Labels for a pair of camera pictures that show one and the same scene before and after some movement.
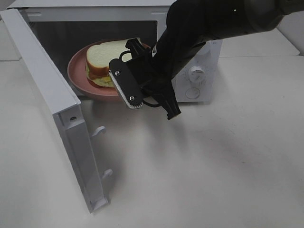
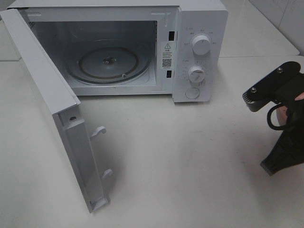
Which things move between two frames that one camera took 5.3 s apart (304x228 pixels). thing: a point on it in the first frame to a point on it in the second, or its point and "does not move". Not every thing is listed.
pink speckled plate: x=77 y=74 to x=282 y=115
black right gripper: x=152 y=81 to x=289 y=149
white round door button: x=192 y=93 does not move
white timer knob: x=196 y=74 does not move
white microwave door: x=66 y=104 does not move
